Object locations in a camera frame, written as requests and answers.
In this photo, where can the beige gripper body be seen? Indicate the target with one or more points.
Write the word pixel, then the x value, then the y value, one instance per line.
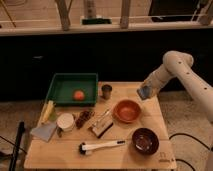
pixel 151 90

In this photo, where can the blue sponge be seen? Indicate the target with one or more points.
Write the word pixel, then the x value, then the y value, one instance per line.
pixel 144 93

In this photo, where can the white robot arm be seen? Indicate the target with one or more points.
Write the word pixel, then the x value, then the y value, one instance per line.
pixel 178 65

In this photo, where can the orange bowl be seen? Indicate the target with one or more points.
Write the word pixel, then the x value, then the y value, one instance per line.
pixel 126 111

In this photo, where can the small metal cup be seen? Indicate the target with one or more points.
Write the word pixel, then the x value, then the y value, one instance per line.
pixel 106 91

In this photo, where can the metal spoon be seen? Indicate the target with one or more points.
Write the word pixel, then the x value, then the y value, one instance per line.
pixel 101 117

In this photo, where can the black and wood block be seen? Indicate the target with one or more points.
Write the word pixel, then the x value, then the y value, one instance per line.
pixel 101 128

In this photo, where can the orange ball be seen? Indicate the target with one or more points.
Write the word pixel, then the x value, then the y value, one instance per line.
pixel 79 95

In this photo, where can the brown dried food piece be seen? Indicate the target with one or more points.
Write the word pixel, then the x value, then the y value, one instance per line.
pixel 84 116

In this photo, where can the green plastic tray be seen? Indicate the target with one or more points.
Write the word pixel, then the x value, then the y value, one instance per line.
pixel 64 85

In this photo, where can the green base block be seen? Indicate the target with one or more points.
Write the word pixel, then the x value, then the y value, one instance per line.
pixel 96 21

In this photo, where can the white round container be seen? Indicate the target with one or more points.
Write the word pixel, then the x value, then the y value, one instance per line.
pixel 65 121

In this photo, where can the white dish brush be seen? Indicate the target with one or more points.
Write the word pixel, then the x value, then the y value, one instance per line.
pixel 85 149

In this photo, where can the grey cloth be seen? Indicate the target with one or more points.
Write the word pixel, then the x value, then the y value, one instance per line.
pixel 44 131

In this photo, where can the black pole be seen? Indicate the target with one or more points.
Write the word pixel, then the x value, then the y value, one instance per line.
pixel 21 130

